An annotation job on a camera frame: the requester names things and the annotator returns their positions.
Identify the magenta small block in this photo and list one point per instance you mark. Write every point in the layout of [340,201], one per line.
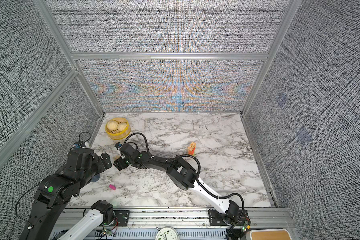
[112,187]

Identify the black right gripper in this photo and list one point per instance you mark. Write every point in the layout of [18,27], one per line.
[119,164]

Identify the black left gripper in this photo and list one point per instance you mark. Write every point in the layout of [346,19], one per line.
[107,158]

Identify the white analog clock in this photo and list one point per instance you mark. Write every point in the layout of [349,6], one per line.
[167,233]

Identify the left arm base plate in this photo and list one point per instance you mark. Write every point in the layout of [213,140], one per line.
[121,218]

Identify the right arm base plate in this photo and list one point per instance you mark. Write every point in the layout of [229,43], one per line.
[218,219]

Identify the dark blue mug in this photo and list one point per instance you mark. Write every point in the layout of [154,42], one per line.
[95,178]

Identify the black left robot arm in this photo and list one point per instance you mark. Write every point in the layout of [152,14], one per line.
[55,191]

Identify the small wood cube block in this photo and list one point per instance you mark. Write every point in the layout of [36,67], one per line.
[117,157]

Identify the right steamed bun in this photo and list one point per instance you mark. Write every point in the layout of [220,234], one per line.
[122,126]

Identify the left steamed bun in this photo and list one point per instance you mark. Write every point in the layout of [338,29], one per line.
[112,126]

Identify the steamed bun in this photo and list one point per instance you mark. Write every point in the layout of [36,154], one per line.
[122,126]
[112,126]

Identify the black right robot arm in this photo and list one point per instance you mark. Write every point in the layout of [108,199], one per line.
[184,172]

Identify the yellow rimmed bamboo steamer basket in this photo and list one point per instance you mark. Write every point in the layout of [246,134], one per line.
[118,135]

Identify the wood topped white box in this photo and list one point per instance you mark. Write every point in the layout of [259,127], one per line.
[269,234]

